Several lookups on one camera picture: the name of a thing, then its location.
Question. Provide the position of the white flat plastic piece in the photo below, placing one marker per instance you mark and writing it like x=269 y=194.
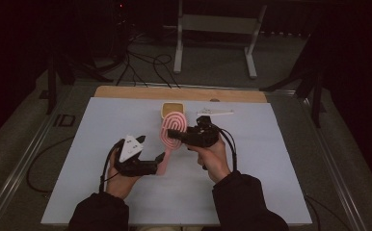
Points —
x=214 y=112

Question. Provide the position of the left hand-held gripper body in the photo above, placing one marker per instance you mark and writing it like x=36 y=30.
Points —
x=131 y=150

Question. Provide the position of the person's left hand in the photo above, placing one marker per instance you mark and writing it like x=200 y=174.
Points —
x=119 y=184

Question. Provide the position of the black tripod stand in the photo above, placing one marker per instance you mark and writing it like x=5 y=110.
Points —
x=58 y=70
x=312 y=80

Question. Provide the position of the person's right hand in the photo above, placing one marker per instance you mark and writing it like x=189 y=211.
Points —
x=214 y=162

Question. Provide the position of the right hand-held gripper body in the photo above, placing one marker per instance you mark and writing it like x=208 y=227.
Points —
x=201 y=134

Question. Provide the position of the grey metal stand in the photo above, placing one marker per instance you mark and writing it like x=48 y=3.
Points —
x=219 y=24

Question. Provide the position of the white table mat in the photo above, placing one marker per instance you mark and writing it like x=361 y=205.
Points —
x=238 y=160

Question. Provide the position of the cream square ceramic cup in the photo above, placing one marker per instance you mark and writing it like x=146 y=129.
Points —
x=172 y=107

